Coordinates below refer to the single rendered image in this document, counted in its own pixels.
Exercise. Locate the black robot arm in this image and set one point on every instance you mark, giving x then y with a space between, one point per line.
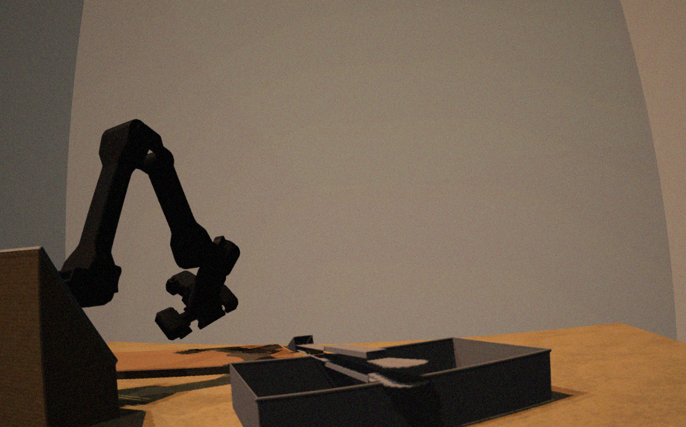
90 271

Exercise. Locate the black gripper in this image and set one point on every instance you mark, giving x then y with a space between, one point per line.
175 325

